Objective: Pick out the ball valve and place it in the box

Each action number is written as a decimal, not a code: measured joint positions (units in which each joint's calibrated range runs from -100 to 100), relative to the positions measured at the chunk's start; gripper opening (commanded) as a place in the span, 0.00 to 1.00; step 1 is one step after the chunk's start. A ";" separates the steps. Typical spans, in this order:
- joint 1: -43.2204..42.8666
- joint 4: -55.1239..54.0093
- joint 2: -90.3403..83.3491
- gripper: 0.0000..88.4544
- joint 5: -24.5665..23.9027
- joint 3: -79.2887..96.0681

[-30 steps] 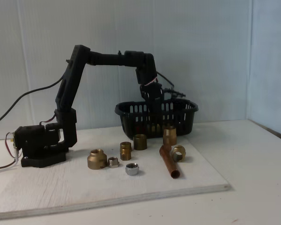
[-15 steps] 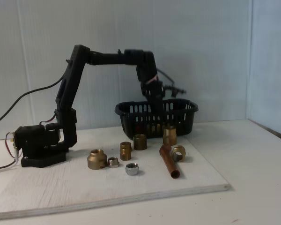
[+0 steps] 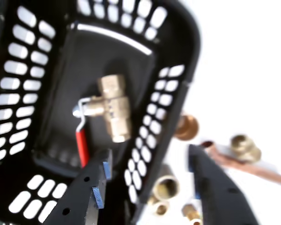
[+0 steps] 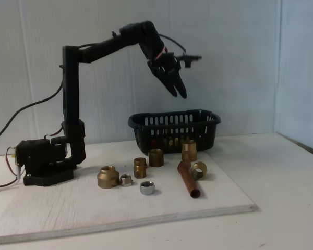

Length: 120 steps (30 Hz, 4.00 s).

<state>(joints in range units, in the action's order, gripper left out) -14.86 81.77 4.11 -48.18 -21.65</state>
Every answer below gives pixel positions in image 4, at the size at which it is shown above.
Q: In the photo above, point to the black slotted plastic basket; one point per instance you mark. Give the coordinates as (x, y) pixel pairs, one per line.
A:
(198, 125)

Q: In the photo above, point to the brass threaded adapter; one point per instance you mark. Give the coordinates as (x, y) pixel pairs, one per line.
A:
(189, 151)

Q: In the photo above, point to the dark brass sleeve coupling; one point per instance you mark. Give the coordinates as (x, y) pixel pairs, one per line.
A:
(155, 157)

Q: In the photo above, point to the small brass hex nipple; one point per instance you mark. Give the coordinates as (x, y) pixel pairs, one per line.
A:
(139, 168)

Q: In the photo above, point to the copper pipe piece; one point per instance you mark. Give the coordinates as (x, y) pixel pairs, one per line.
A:
(189, 182)

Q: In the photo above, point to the small silver threaded bushing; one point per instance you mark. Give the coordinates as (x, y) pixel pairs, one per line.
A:
(125, 181)

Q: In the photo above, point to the chrome cap nut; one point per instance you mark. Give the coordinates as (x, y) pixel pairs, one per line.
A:
(147, 190)

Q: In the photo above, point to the large brass reducer coupling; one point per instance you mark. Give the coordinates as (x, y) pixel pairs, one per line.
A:
(108, 179)

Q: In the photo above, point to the white painted wooden board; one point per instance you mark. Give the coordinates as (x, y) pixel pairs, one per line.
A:
(67, 208)

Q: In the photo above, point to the small controller circuit board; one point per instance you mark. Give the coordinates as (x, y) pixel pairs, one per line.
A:
(14, 156)

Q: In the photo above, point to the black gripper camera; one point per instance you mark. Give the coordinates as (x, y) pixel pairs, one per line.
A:
(189, 57)

